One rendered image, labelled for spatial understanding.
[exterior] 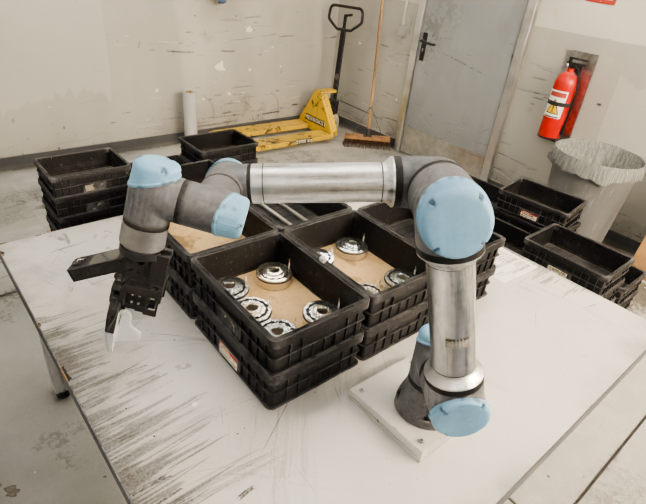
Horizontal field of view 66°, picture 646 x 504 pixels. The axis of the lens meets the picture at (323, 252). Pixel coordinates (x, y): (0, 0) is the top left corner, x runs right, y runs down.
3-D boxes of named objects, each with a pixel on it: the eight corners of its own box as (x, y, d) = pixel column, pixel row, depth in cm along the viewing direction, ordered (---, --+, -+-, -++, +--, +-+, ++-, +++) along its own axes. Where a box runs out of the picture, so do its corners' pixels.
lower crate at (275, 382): (360, 366, 136) (367, 333, 129) (269, 416, 118) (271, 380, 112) (277, 292, 161) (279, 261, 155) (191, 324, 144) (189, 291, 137)
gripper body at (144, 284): (154, 321, 87) (166, 262, 82) (103, 310, 85) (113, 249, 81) (163, 298, 94) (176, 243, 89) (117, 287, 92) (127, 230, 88)
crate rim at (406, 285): (447, 272, 142) (449, 265, 141) (372, 306, 125) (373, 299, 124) (354, 215, 167) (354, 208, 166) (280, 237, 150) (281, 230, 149)
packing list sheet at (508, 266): (540, 266, 191) (540, 265, 191) (507, 285, 177) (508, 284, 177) (469, 230, 211) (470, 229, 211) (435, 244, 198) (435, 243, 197)
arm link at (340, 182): (459, 142, 96) (206, 146, 96) (475, 159, 86) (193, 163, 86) (452, 198, 102) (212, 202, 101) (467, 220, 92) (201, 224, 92)
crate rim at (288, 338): (371, 306, 125) (373, 299, 124) (272, 352, 108) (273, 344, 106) (280, 237, 150) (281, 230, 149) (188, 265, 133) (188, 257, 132)
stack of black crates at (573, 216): (565, 272, 298) (594, 203, 274) (536, 290, 279) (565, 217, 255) (503, 241, 325) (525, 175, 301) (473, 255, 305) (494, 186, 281)
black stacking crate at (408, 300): (439, 299, 147) (447, 266, 141) (366, 335, 130) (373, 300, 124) (350, 240, 172) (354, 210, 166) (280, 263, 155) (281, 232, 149)
